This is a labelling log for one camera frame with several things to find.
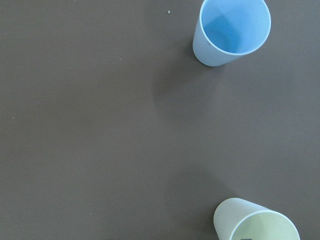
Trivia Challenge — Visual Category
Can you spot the light blue cup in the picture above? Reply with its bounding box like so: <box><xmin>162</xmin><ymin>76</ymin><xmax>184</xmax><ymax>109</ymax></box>
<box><xmin>192</xmin><ymin>0</ymin><xmax>272</xmax><ymax>67</ymax></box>

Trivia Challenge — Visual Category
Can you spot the cream white cup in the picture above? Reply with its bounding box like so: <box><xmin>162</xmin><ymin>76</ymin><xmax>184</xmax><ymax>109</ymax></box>
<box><xmin>213</xmin><ymin>197</ymin><xmax>300</xmax><ymax>240</ymax></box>

